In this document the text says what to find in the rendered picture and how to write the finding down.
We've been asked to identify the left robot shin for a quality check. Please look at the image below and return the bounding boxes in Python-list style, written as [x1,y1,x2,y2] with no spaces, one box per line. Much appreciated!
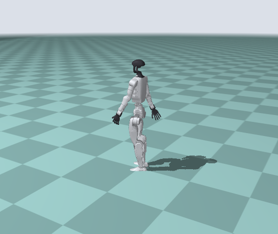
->
[133,142,143,169]

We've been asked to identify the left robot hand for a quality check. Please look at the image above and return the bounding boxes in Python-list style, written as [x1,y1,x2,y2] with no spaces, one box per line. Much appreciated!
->
[112,113,122,125]

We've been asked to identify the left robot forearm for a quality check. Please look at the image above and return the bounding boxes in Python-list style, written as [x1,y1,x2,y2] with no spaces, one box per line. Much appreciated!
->
[117,96,128,115]

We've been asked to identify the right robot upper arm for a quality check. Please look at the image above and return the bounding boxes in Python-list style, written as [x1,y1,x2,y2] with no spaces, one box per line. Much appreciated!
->
[145,76,149,97]

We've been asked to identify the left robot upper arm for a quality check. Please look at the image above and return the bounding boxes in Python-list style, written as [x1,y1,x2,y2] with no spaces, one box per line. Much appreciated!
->
[126,79,138,102]

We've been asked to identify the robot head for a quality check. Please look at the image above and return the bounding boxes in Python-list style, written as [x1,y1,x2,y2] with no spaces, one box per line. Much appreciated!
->
[132,59,145,78]

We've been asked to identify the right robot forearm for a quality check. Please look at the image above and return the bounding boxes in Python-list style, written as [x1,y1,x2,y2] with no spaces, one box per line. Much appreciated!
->
[146,94,154,109]

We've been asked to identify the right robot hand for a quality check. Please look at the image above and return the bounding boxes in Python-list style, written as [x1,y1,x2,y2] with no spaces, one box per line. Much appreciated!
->
[150,106,161,120]

